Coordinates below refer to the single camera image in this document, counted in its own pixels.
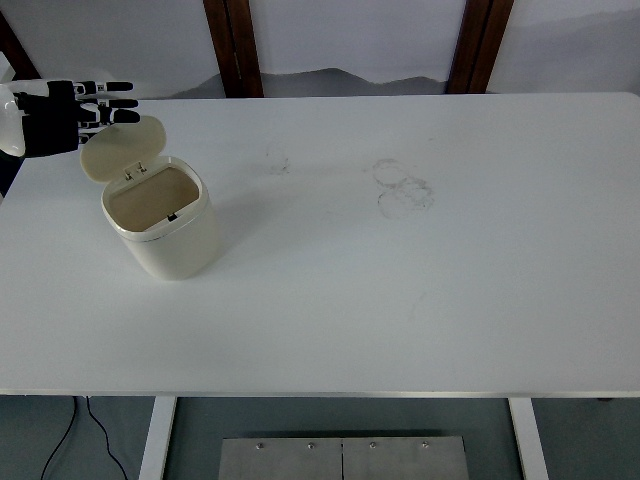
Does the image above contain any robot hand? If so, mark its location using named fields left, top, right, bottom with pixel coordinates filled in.
left=0, top=79, right=142, bottom=160

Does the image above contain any cream lidded trash bin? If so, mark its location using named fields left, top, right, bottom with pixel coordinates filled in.
left=79, top=115, right=220, bottom=282

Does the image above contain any mountain-painted screen panel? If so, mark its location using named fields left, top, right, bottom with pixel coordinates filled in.
left=0, top=0, right=227, bottom=103
left=248, top=0, right=467, bottom=98
left=486, top=0, right=640, bottom=96

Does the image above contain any white table leg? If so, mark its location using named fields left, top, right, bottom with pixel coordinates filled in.
left=508, top=397, right=550, bottom=480
left=138, top=397, right=178, bottom=480

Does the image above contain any grey metal plate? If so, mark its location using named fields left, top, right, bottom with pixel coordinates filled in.
left=218, top=437, right=344, bottom=480
left=341, top=435, right=469, bottom=480

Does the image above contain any dark brown wooden frame post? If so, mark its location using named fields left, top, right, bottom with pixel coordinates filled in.
left=0, top=10, right=42, bottom=83
left=202, top=0, right=265, bottom=99
left=445, top=0, right=516, bottom=96

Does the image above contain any black floor cable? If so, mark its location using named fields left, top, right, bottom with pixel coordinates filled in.
left=85, top=396, right=129, bottom=480
left=39, top=396, right=79, bottom=480

